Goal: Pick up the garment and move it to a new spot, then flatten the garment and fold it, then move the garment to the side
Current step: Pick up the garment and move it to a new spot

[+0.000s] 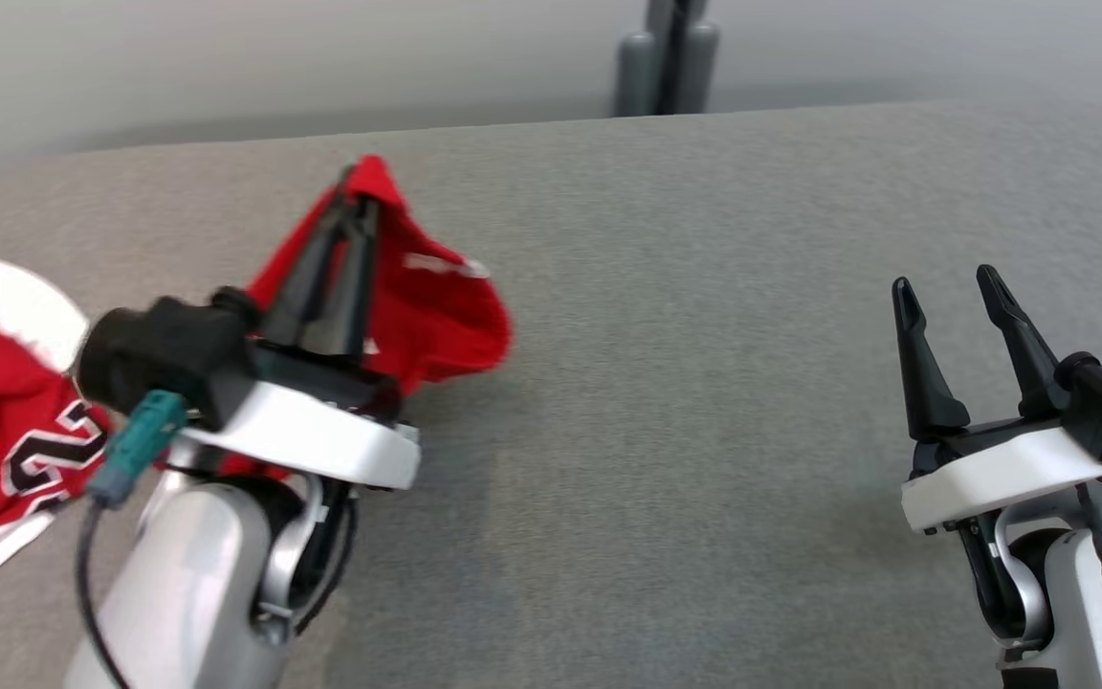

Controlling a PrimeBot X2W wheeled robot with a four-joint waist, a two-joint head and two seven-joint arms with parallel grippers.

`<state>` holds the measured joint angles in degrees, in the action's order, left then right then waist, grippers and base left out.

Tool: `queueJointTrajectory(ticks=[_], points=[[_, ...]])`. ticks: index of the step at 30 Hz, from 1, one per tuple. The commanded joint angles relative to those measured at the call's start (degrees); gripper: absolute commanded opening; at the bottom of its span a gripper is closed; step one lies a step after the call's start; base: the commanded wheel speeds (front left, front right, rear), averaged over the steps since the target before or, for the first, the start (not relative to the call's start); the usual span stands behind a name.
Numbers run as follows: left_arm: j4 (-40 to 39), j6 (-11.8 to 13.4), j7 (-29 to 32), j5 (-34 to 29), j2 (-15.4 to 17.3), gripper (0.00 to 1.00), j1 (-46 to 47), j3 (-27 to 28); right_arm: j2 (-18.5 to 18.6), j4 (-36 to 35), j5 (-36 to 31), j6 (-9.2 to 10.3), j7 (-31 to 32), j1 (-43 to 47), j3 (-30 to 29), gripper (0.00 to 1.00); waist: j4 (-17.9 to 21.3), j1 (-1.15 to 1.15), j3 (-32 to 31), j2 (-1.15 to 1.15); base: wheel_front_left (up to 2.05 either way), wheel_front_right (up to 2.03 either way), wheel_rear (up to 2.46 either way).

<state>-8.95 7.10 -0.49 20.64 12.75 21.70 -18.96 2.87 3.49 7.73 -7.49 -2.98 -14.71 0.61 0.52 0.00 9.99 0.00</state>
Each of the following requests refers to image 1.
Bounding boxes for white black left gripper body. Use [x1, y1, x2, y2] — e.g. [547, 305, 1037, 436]
[178, 340, 423, 491]

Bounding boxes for grey post with round feet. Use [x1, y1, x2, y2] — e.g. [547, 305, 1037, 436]
[614, 0, 720, 118]

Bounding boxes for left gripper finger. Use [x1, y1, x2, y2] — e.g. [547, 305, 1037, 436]
[262, 167, 358, 345]
[310, 196, 380, 357]

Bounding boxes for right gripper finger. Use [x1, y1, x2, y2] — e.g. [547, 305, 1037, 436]
[891, 278, 971, 443]
[977, 265, 1064, 419]

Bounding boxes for left camera cable teal connector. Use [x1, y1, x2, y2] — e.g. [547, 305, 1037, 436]
[76, 388, 190, 689]

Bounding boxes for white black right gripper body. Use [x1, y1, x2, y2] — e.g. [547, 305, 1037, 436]
[900, 411, 1102, 535]

